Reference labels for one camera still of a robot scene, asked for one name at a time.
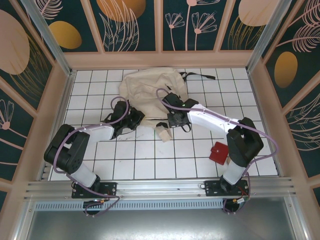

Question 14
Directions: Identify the black round cable port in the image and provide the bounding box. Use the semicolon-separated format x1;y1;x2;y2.
82;198;107;218
223;198;247;215

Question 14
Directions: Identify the aluminium side rail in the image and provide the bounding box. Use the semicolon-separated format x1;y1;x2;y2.
246;69;285;177
37;71;77;181

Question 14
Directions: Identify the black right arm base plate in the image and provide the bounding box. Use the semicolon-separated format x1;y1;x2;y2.
204;179;251;198

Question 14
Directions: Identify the grey slotted cable duct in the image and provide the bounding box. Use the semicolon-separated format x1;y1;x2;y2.
33;199;226;211

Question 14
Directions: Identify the red wallet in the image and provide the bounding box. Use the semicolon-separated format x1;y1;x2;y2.
209;141;230;166

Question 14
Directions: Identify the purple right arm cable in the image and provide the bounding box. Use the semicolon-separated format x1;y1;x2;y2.
156;87;280;215

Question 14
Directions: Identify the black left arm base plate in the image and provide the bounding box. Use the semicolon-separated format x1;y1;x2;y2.
71;181;118;200

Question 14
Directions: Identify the grey metal sheet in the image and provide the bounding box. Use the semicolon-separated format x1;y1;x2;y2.
23;197;310;240

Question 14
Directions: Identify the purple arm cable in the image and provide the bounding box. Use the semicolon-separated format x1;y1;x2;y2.
156;87;280;215
52;98;130;219

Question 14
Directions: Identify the aluminium frame post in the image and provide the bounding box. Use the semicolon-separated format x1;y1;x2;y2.
246;0;300;73
21;0;77;78

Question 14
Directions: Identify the aluminium mounting rail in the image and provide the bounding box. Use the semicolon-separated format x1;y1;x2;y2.
23;176;298;201

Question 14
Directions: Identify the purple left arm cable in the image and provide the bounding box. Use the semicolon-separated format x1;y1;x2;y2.
52;98;130;219

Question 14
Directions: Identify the beige canvas backpack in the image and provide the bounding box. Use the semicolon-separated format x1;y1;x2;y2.
118;66;216;143

